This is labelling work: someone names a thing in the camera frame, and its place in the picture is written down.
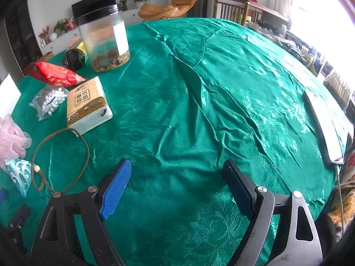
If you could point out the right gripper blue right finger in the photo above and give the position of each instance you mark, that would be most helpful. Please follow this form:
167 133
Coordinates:
241 187

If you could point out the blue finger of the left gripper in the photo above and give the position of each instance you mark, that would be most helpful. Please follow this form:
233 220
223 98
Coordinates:
3 195

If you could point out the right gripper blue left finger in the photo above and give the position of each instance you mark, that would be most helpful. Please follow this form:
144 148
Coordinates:
112 188

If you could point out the blue wave pattern sachet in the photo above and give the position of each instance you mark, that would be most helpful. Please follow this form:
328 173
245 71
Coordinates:
23 173

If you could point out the pink mesh bath sponge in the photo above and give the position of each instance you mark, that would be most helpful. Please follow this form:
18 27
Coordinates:
13 141

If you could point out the tan tissue pack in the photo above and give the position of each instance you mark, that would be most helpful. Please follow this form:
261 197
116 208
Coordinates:
87 106

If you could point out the red snack bag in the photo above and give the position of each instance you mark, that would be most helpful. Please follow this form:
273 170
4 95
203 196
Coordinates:
52 74

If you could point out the black garbage bag roll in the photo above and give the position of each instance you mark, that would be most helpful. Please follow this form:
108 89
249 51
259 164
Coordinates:
74 59

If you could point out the white cardboard box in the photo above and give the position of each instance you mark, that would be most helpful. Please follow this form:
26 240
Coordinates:
9 96

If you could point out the green satin tablecloth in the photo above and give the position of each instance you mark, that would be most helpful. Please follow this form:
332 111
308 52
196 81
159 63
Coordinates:
194 93

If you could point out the black smartphone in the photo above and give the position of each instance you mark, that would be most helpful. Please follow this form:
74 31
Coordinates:
330 145

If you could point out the brown cardboard box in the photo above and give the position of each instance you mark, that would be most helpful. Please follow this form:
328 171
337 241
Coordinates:
45 57

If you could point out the orange book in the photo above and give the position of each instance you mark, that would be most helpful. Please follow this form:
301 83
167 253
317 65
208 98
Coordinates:
74 43

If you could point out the black display cabinet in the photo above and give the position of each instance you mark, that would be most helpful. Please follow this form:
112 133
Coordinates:
21 36

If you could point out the red flower vase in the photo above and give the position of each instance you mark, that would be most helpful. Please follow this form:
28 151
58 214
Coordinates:
44 36

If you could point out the clear jar black lid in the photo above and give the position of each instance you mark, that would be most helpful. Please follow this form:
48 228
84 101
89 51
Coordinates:
105 40

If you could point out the wooden railing bench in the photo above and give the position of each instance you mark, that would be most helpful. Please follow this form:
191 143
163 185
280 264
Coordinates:
243 11

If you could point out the small potted plant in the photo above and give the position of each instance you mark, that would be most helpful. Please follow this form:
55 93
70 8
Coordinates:
123 4

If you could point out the black television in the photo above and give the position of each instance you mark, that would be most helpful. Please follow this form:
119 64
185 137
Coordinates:
86 6

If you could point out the orange lounge chair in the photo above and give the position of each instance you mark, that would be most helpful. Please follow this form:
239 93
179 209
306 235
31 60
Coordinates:
176 9

